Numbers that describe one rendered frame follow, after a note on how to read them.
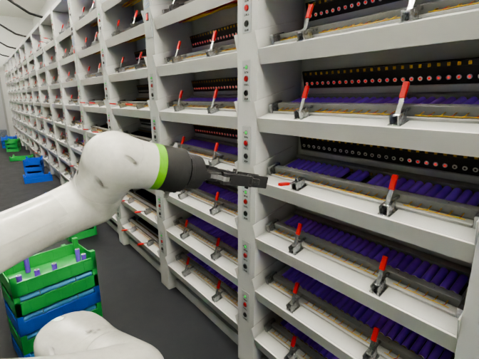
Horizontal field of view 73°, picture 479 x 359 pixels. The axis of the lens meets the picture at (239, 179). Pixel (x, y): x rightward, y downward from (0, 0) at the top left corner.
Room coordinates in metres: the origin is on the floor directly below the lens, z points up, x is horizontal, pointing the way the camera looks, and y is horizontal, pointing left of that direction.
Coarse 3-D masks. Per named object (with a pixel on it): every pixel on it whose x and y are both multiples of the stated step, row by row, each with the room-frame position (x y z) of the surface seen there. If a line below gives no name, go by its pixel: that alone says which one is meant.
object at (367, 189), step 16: (304, 176) 0.94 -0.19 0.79; (320, 176) 0.90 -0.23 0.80; (352, 192) 0.80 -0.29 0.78; (368, 192) 0.78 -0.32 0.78; (384, 192) 0.75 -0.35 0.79; (400, 192) 0.73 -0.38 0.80; (416, 208) 0.68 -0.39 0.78; (432, 208) 0.67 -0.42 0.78; (448, 208) 0.64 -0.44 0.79; (464, 208) 0.62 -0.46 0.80
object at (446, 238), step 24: (264, 168) 1.04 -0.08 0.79; (408, 168) 0.81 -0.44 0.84; (264, 192) 0.99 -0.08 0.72; (288, 192) 0.91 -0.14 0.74; (312, 192) 0.86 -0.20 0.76; (336, 216) 0.78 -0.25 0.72; (360, 216) 0.73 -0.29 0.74; (384, 216) 0.68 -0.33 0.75; (408, 216) 0.67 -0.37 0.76; (456, 216) 0.64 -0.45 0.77; (408, 240) 0.64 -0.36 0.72; (432, 240) 0.60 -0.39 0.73; (456, 240) 0.57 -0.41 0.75
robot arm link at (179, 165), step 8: (176, 144) 0.66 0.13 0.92; (168, 152) 0.62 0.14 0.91; (176, 152) 0.63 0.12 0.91; (184, 152) 0.65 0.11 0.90; (168, 160) 0.61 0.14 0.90; (176, 160) 0.62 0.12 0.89; (184, 160) 0.63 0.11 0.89; (168, 168) 0.60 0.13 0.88; (176, 168) 0.61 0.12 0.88; (184, 168) 0.62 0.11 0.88; (168, 176) 0.60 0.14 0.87; (176, 176) 0.61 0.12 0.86; (184, 176) 0.62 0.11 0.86; (168, 184) 0.61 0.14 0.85; (176, 184) 0.62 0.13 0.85; (184, 184) 0.63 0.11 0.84; (168, 192) 0.64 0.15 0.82
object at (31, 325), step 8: (96, 288) 1.22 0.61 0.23; (88, 296) 1.19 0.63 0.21; (96, 296) 1.22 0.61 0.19; (72, 304) 1.14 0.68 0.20; (80, 304) 1.17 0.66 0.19; (88, 304) 1.19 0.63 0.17; (8, 312) 1.11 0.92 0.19; (48, 312) 1.08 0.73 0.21; (56, 312) 1.10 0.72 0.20; (64, 312) 1.12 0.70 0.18; (16, 320) 1.01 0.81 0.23; (32, 320) 1.04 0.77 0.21; (40, 320) 1.06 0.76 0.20; (48, 320) 1.08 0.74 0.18; (16, 328) 1.04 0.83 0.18; (24, 328) 1.02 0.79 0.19; (32, 328) 1.04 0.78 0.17; (40, 328) 1.06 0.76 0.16
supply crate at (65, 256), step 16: (32, 256) 1.23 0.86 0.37; (48, 256) 1.27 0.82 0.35; (64, 256) 1.32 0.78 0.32; (16, 272) 1.18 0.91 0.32; (32, 272) 1.19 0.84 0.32; (48, 272) 1.10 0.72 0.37; (64, 272) 1.14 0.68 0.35; (80, 272) 1.18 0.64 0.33; (16, 288) 1.02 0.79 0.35; (32, 288) 1.05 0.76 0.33
